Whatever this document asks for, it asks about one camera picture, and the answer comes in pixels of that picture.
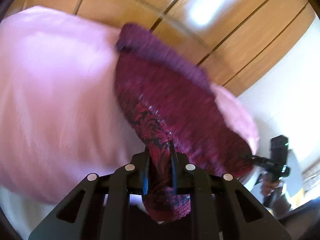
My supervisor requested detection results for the red floral patterned garment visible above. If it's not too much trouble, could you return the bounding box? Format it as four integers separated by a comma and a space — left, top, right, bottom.
114, 23, 258, 222

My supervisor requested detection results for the person's right hand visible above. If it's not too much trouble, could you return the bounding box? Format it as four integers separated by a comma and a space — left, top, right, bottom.
260, 174, 284, 197

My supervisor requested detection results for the pink bed sheet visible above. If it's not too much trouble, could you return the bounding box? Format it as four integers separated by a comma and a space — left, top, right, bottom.
0, 5, 260, 230

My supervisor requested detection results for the wooden panelled headboard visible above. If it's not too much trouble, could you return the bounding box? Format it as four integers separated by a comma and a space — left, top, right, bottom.
6, 0, 316, 96

